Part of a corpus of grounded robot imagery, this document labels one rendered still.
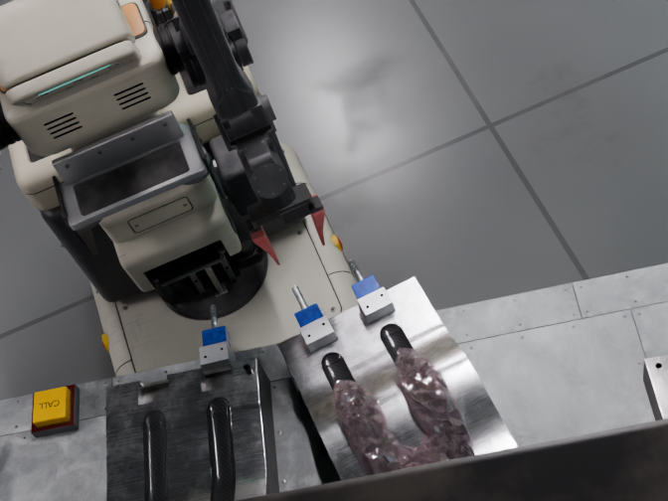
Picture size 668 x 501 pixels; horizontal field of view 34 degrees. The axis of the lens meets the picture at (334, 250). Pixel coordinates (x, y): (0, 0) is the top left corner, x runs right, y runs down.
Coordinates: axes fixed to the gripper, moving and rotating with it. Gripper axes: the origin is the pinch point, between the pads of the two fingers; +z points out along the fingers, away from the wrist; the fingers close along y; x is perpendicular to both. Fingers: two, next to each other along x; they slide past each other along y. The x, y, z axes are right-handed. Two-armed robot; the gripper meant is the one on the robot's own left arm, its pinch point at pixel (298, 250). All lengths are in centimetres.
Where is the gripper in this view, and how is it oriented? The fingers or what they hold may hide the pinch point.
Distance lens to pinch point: 173.7
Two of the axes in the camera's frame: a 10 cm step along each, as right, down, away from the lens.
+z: 3.4, 8.2, 4.6
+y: 9.2, -4.0, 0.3
